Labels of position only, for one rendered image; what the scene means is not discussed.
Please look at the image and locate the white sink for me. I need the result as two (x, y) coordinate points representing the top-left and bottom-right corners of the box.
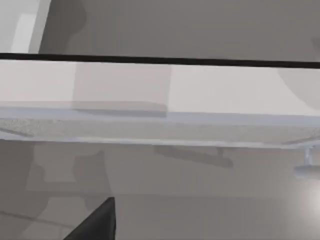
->
(0, 59), (320, 150)

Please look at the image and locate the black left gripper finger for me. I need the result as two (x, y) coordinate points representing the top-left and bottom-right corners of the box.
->
(62, 196), (118, 240)

